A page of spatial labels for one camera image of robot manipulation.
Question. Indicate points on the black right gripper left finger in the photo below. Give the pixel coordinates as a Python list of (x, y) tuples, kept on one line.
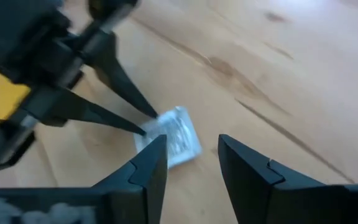
[(120, 199)]

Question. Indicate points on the white wipe packet black print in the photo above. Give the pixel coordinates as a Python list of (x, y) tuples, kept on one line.
[(182, 133)]

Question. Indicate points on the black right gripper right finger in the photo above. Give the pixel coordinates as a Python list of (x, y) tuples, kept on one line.
[(275, 199)]

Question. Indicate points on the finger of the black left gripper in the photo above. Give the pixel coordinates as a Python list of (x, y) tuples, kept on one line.
[(73, 109), (117, 77)]

